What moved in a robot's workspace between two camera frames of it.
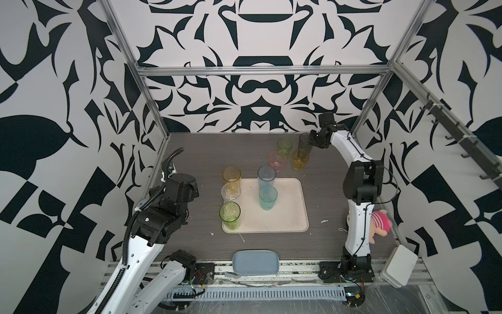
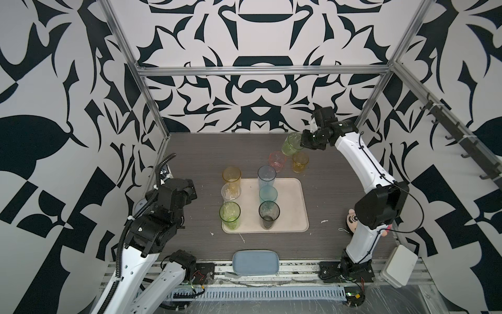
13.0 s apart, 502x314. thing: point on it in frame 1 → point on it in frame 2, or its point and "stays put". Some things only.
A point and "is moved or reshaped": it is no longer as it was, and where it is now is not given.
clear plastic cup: [230, 191] stays put
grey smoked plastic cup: [303, 144] is moved or reshaped
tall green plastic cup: [229, 214] stays put
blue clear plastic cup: [267, 174] stays put
